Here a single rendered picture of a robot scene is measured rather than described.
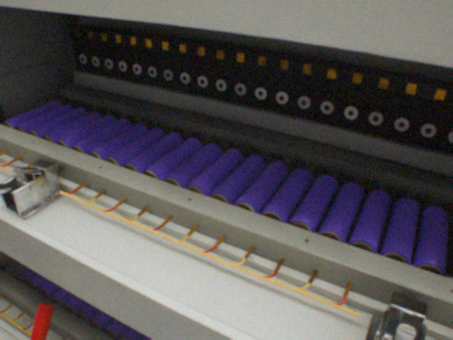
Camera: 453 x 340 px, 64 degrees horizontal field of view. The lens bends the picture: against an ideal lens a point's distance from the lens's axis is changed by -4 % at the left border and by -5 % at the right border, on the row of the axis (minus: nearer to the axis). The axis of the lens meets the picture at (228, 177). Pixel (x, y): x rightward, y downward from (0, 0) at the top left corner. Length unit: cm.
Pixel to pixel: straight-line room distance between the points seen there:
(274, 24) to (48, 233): 20
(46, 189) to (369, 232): 24
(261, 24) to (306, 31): 2
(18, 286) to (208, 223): 30
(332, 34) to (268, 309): 15
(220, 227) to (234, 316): 6
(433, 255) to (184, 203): 16
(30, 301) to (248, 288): 29
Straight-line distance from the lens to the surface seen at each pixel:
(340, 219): 26
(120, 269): 25
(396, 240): 26
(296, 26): 18
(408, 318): 20
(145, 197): 27
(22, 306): 48
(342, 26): 17
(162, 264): 25
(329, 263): 22
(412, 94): 31
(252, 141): 34
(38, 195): 31
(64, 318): 44
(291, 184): 28
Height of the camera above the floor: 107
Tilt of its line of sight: 17 degrees down
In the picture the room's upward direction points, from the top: 10 degrees clockwise
